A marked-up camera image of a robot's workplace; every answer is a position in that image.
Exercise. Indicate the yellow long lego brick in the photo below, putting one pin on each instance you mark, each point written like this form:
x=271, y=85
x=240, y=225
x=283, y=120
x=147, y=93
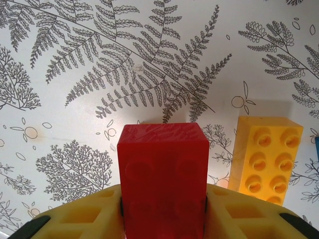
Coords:
x=261, y=161

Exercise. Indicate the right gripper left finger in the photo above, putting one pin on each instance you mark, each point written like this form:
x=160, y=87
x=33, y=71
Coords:
x=74, y=224

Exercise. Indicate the red square lego brick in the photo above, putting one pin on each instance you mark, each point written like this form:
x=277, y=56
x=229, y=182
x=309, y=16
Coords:
x=162, y=174

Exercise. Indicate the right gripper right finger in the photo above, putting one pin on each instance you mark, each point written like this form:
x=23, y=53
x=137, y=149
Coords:
x=249, y=224

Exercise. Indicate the blue long lego brick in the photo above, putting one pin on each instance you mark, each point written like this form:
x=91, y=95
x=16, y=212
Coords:
x=317, y=148

